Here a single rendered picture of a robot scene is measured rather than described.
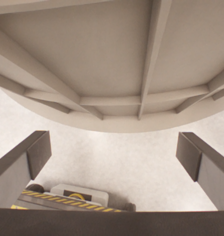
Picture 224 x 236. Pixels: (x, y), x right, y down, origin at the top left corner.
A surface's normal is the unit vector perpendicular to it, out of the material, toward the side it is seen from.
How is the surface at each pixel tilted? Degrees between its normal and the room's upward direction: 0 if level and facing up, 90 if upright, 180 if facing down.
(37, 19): 90
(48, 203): 0
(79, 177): 0
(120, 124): 0
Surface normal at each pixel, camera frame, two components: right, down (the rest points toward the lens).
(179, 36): 0.08, 0.99
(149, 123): -0.13, -0.13
